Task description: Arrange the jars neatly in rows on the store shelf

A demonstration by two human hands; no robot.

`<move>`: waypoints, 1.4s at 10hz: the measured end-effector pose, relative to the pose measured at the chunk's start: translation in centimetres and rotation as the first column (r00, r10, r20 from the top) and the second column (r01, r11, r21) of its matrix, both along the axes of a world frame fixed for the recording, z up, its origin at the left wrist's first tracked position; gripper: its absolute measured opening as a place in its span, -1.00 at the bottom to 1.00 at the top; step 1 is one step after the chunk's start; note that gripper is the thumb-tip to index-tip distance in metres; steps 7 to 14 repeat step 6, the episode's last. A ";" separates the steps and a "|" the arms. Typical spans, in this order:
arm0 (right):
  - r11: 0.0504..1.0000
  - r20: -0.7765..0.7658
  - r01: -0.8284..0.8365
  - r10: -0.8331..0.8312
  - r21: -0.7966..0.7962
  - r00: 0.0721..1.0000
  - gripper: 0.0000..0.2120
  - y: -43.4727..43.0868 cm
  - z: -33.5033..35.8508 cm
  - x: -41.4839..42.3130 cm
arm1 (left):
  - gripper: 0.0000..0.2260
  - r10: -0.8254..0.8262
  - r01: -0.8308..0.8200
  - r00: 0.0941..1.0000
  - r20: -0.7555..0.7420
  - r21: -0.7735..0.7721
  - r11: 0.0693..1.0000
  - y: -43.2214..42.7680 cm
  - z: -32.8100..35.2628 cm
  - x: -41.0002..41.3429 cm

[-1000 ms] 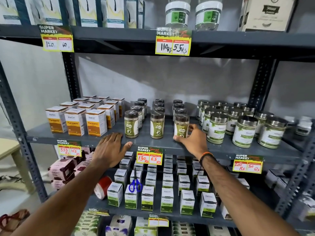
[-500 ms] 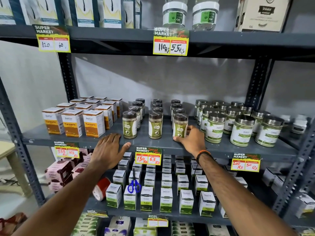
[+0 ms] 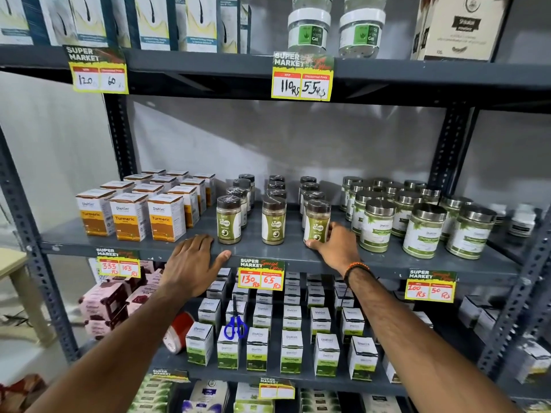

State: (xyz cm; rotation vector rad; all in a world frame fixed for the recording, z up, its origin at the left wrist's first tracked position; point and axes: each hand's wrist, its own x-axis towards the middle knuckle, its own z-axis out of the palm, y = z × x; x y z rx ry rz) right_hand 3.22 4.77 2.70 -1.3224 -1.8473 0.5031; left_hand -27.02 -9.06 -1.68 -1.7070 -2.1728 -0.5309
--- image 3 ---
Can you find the person's right hand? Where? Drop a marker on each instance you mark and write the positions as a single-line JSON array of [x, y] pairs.
[[342, 249]]

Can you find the white carton box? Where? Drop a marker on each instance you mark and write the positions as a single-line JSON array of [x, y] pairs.
[[486, 324], [533, 361], [469, 309]]

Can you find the brown-lid green powder jar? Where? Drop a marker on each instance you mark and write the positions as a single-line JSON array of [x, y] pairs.
[[316, 219]]

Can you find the beige brown carton box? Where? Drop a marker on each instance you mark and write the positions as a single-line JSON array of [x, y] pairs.
[[467, 27], [418, 30]]

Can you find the person's left thumb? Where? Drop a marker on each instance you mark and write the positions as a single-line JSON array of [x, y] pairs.
[[220, 261]]

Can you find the person's right forearm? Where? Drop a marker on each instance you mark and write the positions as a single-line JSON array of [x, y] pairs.
[[422, 348]]

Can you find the person's left hand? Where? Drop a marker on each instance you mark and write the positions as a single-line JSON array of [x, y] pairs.
[[187, 270]]

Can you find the person's left forearm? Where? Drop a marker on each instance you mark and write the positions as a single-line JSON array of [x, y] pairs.
[[125, 352]]

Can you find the white green packet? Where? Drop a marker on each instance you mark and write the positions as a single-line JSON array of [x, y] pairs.
[[252, 400]]

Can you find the row of white blue boxes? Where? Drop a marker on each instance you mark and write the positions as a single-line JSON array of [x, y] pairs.
[[150, 21]]

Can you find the group of white orange boxes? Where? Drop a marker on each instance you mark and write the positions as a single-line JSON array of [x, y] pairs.
[[129, 217]]

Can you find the yellow price tag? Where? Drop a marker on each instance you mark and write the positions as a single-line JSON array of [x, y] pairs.
[[118, 264], [99, 75], [277, 389], [430, 288], [261, 276], [302, 79], [170, 375]]

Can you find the white flat packet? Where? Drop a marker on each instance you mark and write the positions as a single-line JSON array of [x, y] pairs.
[[381, 404]]

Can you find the group of small brown-lid jars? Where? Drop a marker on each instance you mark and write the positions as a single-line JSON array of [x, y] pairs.
[[229, 221]]

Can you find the group of white green boxes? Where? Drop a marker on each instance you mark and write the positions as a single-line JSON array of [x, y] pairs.
[[292, 352]]

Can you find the small white jar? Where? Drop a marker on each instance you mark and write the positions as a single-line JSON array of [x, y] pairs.
[[522, 223], [499, 214]]

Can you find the stack of green packets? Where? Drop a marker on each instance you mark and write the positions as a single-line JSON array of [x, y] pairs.
[[148, 395]]

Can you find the stack of green soap bars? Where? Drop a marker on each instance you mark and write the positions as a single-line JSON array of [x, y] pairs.
[[320, 402]]

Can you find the group of steel-lid green-label jars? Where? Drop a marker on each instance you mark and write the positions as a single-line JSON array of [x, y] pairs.
[[424, 232]]

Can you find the grey metal shelf rack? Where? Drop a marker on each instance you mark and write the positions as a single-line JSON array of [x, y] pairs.
[[262, 250], [521, 298]]

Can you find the person's right thumb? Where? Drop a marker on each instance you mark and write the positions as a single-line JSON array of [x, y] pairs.
[[316, 244]]

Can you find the group of pink boxes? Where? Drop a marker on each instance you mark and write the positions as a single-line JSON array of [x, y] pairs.
[[101, 301]]

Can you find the white blue pouch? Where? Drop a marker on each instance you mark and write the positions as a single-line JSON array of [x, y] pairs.
[[206, 397]]

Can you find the red brown cloth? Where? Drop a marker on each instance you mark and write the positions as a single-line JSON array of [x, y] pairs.
[[19, 395]]

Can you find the clear gel jar white lid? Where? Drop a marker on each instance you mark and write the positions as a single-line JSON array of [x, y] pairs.
[[312, 2], [308, 32], [366, 2], [361, 34]]

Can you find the red white tape roll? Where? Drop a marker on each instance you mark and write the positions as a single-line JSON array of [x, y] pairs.
[[177, 335]]

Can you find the beige plastic stool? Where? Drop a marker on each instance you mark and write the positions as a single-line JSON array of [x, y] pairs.
[[19, 275]]

